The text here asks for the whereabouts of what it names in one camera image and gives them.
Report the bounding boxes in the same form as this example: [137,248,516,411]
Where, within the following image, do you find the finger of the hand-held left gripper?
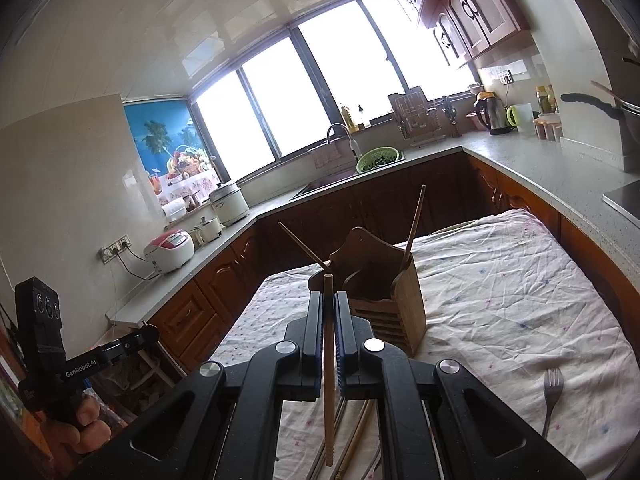
[119,326,161,359]

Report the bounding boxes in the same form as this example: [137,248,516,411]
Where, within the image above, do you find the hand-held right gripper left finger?
[70,290,324,480]

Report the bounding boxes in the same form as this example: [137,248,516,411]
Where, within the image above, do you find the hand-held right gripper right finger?
[335,290,586,480]

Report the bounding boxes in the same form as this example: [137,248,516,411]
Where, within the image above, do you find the wooden chopstick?
[322,274,337,467]
[403,185,427,261]
[277,222,331,269]

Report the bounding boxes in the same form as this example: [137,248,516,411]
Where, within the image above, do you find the wooden utensil holder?
[307,227,427,359]

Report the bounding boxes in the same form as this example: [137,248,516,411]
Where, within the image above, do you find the person's left hand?
[42,394,112,466]

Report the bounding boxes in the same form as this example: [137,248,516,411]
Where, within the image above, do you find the red and white rice cooker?
[143,228,195,275]

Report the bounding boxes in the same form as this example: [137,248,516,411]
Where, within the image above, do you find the wooden base cabinets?
[144,147,640,376]

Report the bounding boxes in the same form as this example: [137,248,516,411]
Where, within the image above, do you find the small white cooker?
[191,216,224,247]

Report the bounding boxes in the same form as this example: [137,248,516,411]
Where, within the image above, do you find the paper towel roll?
[160,195,189,222]

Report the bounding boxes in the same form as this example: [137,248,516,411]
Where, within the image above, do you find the kitchen sink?
[289,170,362,202]

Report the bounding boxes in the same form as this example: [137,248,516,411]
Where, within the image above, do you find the large white cooker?
[209,181,250,226]

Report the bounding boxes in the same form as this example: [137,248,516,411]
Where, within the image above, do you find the white floral tablecloth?
[210,208,634,480]

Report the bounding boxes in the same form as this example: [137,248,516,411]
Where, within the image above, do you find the green colander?
[355,148,402,174]

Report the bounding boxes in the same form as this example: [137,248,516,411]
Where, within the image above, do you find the pink dishcloth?
[313,143,347,170]

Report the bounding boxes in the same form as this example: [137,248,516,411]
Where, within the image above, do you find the tropical printed window blind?
[123,99,224,212]

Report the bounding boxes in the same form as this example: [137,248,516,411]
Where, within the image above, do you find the chrome faucet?
[326,123,362,162]

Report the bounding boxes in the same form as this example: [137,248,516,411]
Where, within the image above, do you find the small metal fork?
[541,367,565,439]

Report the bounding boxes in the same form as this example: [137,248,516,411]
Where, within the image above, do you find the dish rack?
[387,85,449,149]

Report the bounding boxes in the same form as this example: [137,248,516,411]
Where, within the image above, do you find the knife holder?
[442,95,464,139]

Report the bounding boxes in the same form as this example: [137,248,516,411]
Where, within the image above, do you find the kitchen window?
[191,0,477,182]

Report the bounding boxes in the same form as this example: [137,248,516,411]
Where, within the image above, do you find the grey stone countertop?
[105,127,640,328]

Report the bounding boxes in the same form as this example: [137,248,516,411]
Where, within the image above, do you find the steel electric kettle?
[473,91,516,136]

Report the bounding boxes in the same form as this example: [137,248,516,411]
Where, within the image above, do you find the green and white pitcher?
[505,103,537,135]

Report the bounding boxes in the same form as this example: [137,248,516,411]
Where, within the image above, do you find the spice jar set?
[532,113,564,142]

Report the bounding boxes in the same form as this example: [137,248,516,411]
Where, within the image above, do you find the gas stove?
[602,180,640,229]

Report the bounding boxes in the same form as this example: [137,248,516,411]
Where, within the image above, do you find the green seasoning bottles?
[534,84,559,115]

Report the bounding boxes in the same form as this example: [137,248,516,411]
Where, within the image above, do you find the black wok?
[560,79,640,172]

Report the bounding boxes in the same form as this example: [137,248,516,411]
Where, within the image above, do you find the wooden upper cabinets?
[372,0,532,69]

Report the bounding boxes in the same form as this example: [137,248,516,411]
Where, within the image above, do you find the black power cord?
[116,251,160,282]

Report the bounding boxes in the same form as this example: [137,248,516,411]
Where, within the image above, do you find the wall socket strip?
[99,233,132,264]

